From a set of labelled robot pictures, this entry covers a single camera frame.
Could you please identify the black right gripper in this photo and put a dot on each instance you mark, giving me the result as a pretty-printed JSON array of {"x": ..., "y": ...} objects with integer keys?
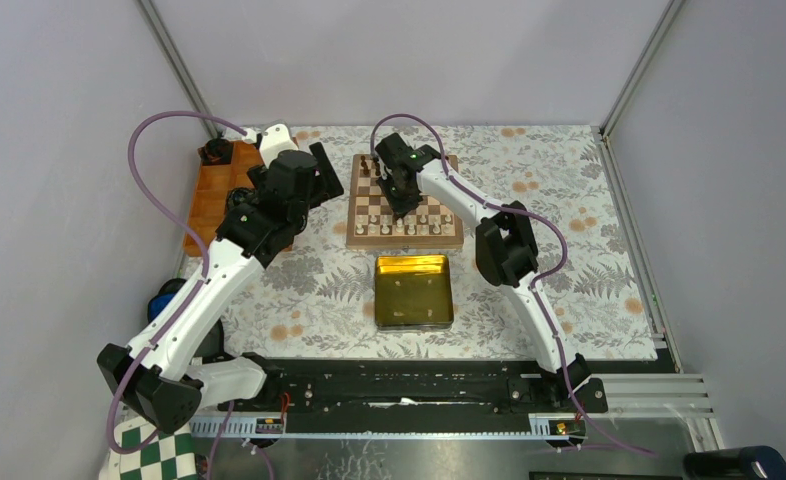
[{"x": 398, "y": 208}]

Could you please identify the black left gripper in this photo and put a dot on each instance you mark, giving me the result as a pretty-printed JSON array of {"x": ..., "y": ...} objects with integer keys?
[{"x": 325, "y": 185}]

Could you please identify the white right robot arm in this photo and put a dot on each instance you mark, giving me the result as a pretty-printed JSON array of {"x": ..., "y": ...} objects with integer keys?
[{"x": 504, "y": 242}]

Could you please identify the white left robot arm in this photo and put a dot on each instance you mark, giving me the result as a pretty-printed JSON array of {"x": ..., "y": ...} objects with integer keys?
[{"x": 153, "y": 373}]

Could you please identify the wooden chess board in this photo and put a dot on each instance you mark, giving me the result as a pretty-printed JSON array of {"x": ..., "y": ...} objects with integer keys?
[{"x": 370, "y": 224}]

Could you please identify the green white chess mat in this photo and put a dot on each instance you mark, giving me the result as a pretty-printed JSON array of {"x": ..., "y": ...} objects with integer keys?
[{"x": 165, "y": 457}]

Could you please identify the dark rook left corner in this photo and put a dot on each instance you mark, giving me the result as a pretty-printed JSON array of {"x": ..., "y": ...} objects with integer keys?
[{"x": 364, "y": 167}]

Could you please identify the wooden compartment tray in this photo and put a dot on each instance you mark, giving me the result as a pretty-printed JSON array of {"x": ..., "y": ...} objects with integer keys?
[{"x": 213, "y": 186}]

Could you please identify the dark floral rolled tie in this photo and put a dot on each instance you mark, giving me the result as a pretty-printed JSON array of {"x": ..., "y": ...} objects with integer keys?
[{"x": 216, "y": 152}]

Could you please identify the floral patterned table mat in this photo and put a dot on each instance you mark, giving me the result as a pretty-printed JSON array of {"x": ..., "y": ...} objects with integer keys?
[{"x": 316, "y": 299}]

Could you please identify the gold metal tin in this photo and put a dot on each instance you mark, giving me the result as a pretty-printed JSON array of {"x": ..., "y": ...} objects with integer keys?
[{"x": 413, "y": 293}]

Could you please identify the blue black cloth bag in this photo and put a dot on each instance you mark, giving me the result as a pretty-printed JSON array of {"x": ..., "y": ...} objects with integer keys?
[{"x": 212, "y": 346}]

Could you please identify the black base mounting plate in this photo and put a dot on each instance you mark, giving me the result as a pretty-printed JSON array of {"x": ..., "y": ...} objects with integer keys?
[{"x": 319, "y": 396}]

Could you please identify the black cylinder bottle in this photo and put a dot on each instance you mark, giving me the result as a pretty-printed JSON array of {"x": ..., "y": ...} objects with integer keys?
[{"x": 751, "y": 462}]

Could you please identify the aluminium frame rail left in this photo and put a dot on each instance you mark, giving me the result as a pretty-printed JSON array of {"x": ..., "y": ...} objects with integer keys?
[{"x": 163, "y": 38}]

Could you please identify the aluminium frame rail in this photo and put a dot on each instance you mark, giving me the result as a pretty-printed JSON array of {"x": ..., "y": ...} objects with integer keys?
[
  {"x": 668, "y": 355},
  {"x": 163, "y": 38}
]

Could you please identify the aluminium frame rail right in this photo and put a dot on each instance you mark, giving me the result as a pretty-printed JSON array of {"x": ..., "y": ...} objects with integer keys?
[{"x": 668, "y": 355}]

